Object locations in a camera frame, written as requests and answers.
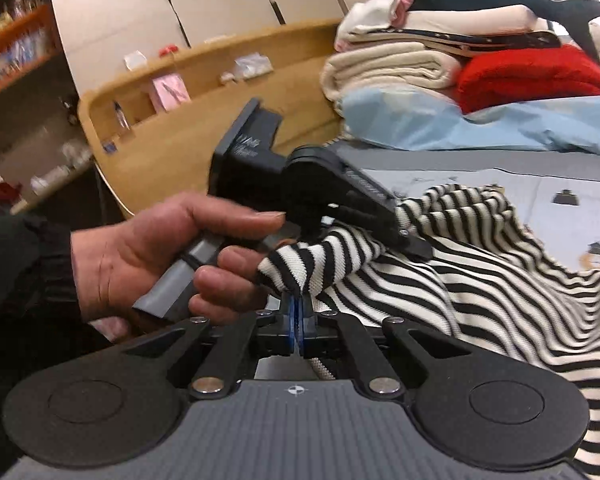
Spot pink box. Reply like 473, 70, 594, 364
149, 73, 192, 114

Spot red folded blanket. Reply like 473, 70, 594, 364
455, 43, 600, 114

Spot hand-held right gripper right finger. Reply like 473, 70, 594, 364
298, 295, 462, 397

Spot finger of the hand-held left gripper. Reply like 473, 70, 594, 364
320, 202, 434, 260

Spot white printed blanket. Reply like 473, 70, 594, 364
362, 165, 600, 277

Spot small clear bottle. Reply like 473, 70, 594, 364
112, 101, 132, 132

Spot white plastic packet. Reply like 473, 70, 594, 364
231, 54, 274, 82

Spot beige wardrobe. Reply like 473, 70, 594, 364
45, 0, 492, 97

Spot light blue quilt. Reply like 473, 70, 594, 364
339, 86, 600, 157

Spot black white striped shirt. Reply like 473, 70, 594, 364
256, 182, 600, 480

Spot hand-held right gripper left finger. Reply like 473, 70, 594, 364
124, 295, 298, 402

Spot pink white cloth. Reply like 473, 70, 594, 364
337, 0, 415, 42

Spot person's left forearm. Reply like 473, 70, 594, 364
0, 211, 112, 361

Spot orange storage basket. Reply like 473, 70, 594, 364
0, 4, 57, 102

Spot person's left hand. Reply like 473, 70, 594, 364
71, 192, 289, 327

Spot dark star print cloth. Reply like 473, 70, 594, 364
429, 29, 564, 59

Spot wooden shelf unit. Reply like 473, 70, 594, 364
0, 0, 97, 213

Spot white folded blanket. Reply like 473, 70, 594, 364
337, 2, 552, 54

